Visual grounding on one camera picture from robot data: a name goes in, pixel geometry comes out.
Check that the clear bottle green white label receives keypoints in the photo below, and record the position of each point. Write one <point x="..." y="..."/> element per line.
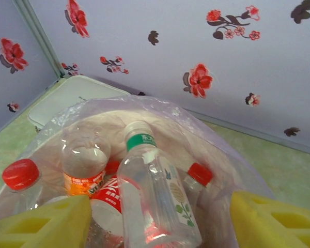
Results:
<point x="149" y="196"/>

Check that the translucent pink bin liner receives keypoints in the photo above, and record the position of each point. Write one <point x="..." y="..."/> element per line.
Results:
<point x="217" y="144"/>

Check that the white lidded plastic box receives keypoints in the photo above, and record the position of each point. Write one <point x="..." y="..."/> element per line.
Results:
<point x="75" y="95"/>

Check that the clear bottle orange label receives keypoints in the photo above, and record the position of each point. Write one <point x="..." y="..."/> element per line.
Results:
<point x="82" y="160"/>

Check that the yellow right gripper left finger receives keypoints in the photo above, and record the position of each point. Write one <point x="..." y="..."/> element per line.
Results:
<point x="28" y="227"/>

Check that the aluminium frame post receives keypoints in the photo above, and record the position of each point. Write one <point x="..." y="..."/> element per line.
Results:
<point x="38" y="38"/>

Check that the clear bottle red label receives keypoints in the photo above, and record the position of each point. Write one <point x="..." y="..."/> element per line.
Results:
<point x="200" y="173"/>
<point x="106" y="196"/>
<point x="20" y="173"/>

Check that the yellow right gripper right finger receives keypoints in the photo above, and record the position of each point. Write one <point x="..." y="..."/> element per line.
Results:
<point x="279" y="227"/>

